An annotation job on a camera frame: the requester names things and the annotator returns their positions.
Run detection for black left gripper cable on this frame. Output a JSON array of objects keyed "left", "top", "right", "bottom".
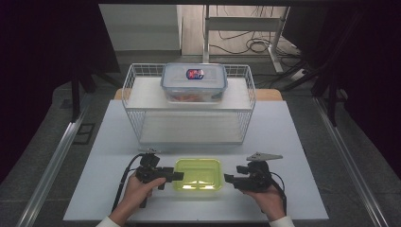
[{"left": 112, "top": 153, "right": 144, "bottom": 212}]

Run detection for black floor plate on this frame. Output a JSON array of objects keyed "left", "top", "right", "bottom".
[{"left": 73, "top": 122, "right": 96, "bottom": 146}]

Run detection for white wire shelf rack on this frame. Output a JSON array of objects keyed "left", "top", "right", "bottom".
[{"left": 121, "top": 62, "right": 257, "bottom": 146}]

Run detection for white cabinet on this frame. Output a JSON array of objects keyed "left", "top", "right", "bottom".
[{"left": 98, "top": 3, "right": 183, "bottom": 53}]

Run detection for black stand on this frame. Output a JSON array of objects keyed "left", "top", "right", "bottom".
[
  {"left": 70, "top": 62, "right": 124, "bottom": 124},
  {"left": 310, "top": 72, "right": 342, "bottom": 127}
]

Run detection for person's left hand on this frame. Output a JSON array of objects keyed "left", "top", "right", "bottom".
[{"left": 116, "top": 174, "right": 167, "bottom": 220}]

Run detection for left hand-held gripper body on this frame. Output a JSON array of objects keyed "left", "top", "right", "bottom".
[{"left": 135, "top": 148, "right": 165, "bottom": 184}]

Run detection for metal rail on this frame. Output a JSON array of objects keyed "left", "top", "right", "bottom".
[
  {"left": 15, "top": 94, "right": 93, "bottom": 227},
  {"left": 313, "top": 96, "right": 391, "bottom": 227}
]

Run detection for yellow-green plastic container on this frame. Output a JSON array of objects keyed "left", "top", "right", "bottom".
[{"left": 172, "top": 158, "right": 225, "bottom": 192}]

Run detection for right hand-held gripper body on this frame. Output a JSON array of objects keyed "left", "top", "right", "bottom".
[{"left": 242, "top": 152, "right": 284, "bottom": 193}]

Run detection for clear lidded plastic container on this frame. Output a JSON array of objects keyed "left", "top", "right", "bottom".
[{"left": 160, "top": 62, "right": 229, "bottom": 103}]

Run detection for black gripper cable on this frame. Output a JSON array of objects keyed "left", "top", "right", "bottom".
[
  {"left": 112, "top": 153, "right": 144, "bottom": 212},
  {"left": 269, "top": 171, "right": 288, "bottom": 216}
]

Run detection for dark curtain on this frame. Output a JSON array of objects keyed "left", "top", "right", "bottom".
[
  {"left": 283, "top": 0, "right": 401, "bottom": 181},
  {"left": 0, "top": 0, "right": 121, "bottom": 183}
]

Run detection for white metal desk frame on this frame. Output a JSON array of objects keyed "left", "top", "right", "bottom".
[{"left": 201, "top": 4, "right": 291, "bottom": 75}]

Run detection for black floor cables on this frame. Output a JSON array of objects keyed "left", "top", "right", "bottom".
[{"left": 209, "top": 5, "right": 304, "bottom": 59}]

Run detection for person's right hand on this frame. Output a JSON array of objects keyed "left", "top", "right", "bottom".
[{"left": 244, "top": 187, "right": 287, "bottom": 221}]

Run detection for wooden board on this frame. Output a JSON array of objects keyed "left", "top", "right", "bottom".
[{"left": 113, "top": 88, "right": 284, "bottom": 102}]

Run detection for white power strip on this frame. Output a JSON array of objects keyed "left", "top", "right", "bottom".
[{"left": 289, "top": 68, "right": 308, "bottom": 81}]

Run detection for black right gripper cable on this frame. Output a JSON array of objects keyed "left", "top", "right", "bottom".
[{"left": 269, "top": 171, "right": 288, "bottom": 216}]

